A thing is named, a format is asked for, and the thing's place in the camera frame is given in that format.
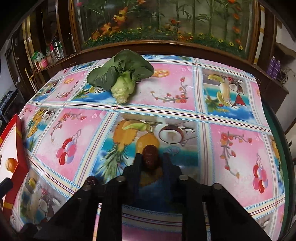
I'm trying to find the orange tangerine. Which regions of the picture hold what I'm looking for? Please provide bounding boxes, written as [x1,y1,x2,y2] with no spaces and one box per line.
[5,158,18,173]

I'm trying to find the red shallow cardboard box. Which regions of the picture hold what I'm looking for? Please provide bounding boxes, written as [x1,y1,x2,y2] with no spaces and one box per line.
[1,114,29,220]

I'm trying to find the colourful fruit print tablecloth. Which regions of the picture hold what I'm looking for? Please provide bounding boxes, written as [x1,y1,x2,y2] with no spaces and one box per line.
[10,55,285,240]

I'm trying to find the green leafy bok choy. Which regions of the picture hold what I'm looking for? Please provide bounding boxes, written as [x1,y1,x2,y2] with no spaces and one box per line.
[87,49,154,104]

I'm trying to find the green snack bag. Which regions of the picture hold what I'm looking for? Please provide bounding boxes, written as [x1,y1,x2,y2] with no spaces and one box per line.
[32,51,46,63]

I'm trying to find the purple bottles on shelf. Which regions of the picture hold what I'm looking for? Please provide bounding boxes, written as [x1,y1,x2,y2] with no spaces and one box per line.
[266,56,281,79]

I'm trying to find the flower aquarium display cabinet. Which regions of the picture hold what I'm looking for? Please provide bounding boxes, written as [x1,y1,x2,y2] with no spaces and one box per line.
[68,0,258,59]

